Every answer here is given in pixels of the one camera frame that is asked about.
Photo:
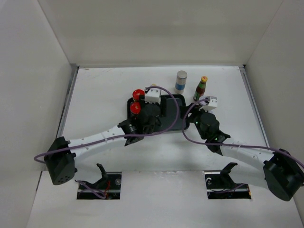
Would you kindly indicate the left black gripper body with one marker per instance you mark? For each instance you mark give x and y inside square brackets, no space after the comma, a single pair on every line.
[149,130]

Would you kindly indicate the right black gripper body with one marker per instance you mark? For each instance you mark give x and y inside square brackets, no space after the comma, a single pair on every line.
[197,122]

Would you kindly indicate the red-lid chili jar front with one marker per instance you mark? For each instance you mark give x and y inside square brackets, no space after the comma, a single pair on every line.
[135,108]

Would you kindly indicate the red-lid chili jar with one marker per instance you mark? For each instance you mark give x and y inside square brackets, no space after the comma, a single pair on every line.
[136,93]
[135,108]

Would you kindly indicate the blue-label pepper jar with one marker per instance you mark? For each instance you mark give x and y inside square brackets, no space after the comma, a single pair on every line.
[180,83]

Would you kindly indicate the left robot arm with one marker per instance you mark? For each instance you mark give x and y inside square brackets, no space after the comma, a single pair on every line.
[61,164]

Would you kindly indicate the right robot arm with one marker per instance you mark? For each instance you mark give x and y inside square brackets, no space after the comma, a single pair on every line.
[279,171]

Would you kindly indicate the black plastic tray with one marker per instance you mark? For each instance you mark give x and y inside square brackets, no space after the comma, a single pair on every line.
[171,113]

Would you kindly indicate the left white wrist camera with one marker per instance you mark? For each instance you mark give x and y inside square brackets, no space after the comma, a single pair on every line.
[152,96]

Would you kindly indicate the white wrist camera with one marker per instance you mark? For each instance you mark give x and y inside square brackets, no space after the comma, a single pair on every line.
[208,103]
[152,96]

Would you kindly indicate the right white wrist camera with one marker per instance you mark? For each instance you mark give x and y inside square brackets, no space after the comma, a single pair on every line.
[208,103]

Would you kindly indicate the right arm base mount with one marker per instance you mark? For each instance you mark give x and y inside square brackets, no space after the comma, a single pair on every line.
[220,185]

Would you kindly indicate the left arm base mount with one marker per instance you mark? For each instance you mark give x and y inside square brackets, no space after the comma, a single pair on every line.
[108,187]

